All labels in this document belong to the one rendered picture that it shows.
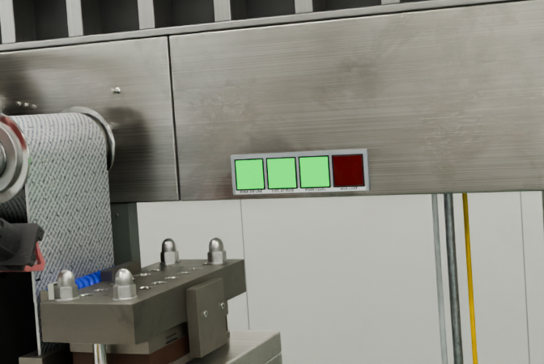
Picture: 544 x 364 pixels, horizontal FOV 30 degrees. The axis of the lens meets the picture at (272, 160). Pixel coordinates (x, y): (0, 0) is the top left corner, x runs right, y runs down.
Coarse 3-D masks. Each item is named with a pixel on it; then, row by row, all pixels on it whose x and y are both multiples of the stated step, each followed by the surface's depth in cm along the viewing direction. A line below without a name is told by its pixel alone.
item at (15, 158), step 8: (0, 128) 156; (0, 136) 156; (8, 136) 156; (8, 144) 156; (16, 144) 156; (8, 152) 156; (16, 152) 156; (8, 160) 156; (16, 160) 156; (8, 168) 156; (16, 168) 156; (8, 176) 156; (0, 184) 157; (8, 184) 156; (24, 184) 161; (0, 192) 158
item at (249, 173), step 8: (248, 160) 177; (256, 160) 176; (240, 168) 177; (248, 168) 177; (256, 168) 176; (240, 176) 177; (248, 176) 177; (256, 176) 176; (240, 184) 178; (248, 184) 177; (256, 184) 176
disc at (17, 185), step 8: (0, 112) 157; (0, 120) 157; (8, 120) 156; (8, 128) 157; (16, 128) 156; (16, 136) 156; (24, 136) 156; (24, 144) 156; (24, 152) 156; (24, 160) 156; (24, 168) 156; (16, 176) 157; (24, 176) 156; (16, 184) 157; (8, 192) 157; (16, 192) 157; (0, 200) 158; (8, 200) 158
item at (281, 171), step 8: (272, 160) 175; (280, 160) 174; (288, 160) 174; (272, 168) 175; (280, 168) 174; (288, 168) 174; (272, 176) 175; (280, 176) 175; (288, 176) 174; (272, 184) 175; (280, 184) 175; (288, 184) 174
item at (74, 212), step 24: (48, 192) 162; (72, 192) 168; (96, 192) 175; (48, 216) 161; (72, 216) 168; (96, 216) 174; (48, 240) 161; (72, 240) 167; (96, 240) 174; (48, 264) 161; (72, 264) 167; (96, 264) 174
